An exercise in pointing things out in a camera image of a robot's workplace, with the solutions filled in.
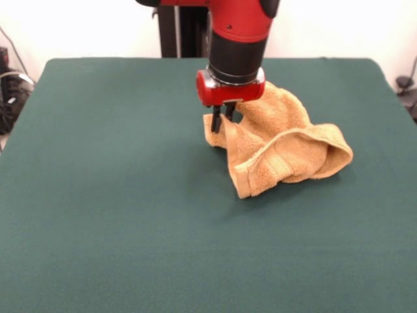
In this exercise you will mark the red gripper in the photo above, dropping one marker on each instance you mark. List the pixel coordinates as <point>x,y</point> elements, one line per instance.
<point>228,94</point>

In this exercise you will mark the yellow terry towel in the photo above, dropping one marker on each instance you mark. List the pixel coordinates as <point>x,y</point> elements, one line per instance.
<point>286,153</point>

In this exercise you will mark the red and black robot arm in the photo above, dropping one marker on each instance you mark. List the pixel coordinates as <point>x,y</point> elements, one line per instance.
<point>238,49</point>

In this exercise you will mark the dark green table cloth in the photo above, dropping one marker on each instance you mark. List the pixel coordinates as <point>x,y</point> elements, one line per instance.
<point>130,228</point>

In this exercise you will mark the black stand foot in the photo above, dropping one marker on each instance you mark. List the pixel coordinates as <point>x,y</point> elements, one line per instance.
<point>407,94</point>

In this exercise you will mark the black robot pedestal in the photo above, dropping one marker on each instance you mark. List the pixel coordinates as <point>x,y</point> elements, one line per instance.
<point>182,32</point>

